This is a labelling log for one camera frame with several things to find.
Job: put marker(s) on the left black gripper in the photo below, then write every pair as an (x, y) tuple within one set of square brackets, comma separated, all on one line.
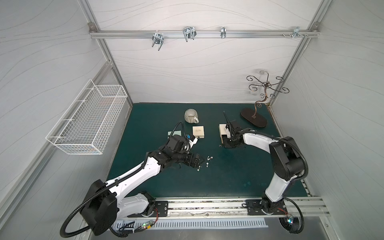
[(192, 159)]

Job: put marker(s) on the metal clamp hook small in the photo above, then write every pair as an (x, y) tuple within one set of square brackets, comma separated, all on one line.
[(223, 32)]

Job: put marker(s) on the small cream jewelry box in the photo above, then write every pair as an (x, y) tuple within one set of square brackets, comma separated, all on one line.
[(199, 132)]

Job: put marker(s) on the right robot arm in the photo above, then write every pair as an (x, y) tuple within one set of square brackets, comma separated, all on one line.
[(289, 163)]

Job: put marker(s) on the black metal jewelry stand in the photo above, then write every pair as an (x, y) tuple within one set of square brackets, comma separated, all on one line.
[(267, 91)]

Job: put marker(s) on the grey ribbed ceramic cup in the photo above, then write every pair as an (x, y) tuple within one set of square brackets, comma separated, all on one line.
[(191, 116)]

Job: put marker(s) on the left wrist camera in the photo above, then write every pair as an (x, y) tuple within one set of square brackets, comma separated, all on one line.
[(192, 140)]

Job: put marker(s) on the metal clamp hook right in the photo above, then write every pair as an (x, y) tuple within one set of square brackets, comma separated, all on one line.
[(296, 34)]

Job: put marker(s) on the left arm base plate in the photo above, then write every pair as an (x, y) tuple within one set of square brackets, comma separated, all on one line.
[(156, 208)]

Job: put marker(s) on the large cream jewelry box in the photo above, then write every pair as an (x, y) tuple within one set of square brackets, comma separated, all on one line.
[(222, 132)]

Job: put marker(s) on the aluminium front rail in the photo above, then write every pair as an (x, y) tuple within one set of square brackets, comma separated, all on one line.
[(219, 208)]

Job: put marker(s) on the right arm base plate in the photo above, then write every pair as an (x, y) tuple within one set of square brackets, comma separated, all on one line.
[(259, 207)]

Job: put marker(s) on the aluminium crossbar rail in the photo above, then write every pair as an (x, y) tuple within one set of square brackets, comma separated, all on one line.
[(201, 34)]

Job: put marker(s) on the white wire basket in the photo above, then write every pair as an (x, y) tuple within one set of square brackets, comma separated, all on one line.
[(85, 127)]

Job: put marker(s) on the metal clamp hook left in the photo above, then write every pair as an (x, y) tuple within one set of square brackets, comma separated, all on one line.
[(157, 39)]

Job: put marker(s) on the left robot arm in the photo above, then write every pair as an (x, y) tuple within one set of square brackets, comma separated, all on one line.
[(106, 201)]

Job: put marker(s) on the white slotted cable duct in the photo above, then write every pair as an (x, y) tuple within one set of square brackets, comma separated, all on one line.
[(193, 224)]

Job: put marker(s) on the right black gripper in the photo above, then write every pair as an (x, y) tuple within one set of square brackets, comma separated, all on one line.
[(231, 135)]

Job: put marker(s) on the mint green jewelry box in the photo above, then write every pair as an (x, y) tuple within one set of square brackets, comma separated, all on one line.
[(175, 133)]

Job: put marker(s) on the metal clamp hook middle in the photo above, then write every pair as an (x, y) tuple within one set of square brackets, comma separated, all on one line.
[(189, 33)]

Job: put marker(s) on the dark green table mat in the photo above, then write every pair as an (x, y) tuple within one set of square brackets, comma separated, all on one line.
[(245, 171)]

